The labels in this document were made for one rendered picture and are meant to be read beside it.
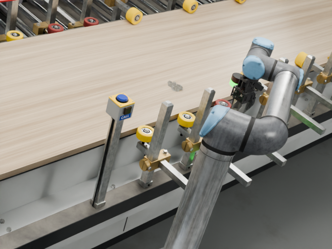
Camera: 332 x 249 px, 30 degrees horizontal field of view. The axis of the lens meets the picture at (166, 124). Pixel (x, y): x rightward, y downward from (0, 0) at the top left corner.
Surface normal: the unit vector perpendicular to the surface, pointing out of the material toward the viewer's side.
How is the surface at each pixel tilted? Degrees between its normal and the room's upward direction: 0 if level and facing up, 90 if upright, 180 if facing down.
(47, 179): 90
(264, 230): 0
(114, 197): 0
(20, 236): 0
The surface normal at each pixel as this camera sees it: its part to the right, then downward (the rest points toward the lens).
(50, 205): 0.23, -0.80
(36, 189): 0.66, 0.56
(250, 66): -0.38, 0.46
